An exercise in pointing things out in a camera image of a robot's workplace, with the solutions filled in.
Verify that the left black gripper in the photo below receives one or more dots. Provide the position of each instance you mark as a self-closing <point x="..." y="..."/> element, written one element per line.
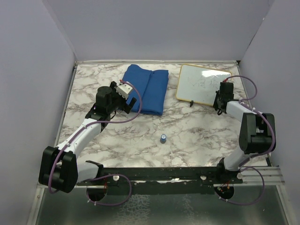
<point x="126" y="108"/>

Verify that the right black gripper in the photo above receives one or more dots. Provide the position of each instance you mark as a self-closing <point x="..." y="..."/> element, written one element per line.
<point x="215" y="105"/>

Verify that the blue surgical drape cloth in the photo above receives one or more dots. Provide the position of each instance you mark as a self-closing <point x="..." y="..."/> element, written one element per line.
<point x="151" y="85"/>

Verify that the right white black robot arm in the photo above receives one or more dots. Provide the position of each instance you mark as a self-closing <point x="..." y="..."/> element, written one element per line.
<point x="257" y="132"/>

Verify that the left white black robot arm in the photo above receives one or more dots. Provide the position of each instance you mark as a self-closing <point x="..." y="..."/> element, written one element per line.
<point x="59" y="168"/>

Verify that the small blue cap bottle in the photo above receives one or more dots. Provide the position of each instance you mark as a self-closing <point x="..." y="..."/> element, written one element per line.
<point x="163" y="138"/>

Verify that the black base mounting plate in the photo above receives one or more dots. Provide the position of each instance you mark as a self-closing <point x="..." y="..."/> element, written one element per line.
<point x="161" y="180"/>

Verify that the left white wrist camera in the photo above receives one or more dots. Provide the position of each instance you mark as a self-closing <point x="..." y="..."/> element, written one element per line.
<point x="124" y="90"/>

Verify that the small whiteboard with wooden frame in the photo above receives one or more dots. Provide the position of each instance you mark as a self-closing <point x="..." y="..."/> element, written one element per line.
<point x="199" y="84"/>

